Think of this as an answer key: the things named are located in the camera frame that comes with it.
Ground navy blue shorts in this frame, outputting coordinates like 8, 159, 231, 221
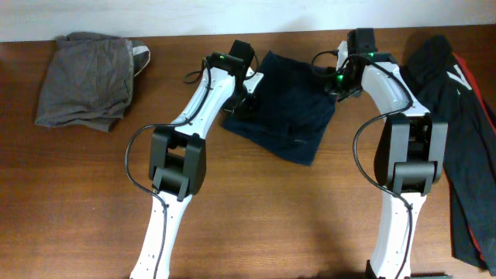
222, 51, 336, 166

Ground black garment with red trim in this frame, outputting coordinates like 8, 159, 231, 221
401, 35, 495, 275

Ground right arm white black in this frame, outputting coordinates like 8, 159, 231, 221
325, 28, 448, 278

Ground grey folded garment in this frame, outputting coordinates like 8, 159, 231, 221
35, 32, 151, 133

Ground left black cable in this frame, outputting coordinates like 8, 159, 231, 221
123, 52, 260, 279

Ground black cable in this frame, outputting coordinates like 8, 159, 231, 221
123, 52, 260, 279
311, 49, 415, 279

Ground right black cable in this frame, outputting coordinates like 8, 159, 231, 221
311, 49, 415, 279

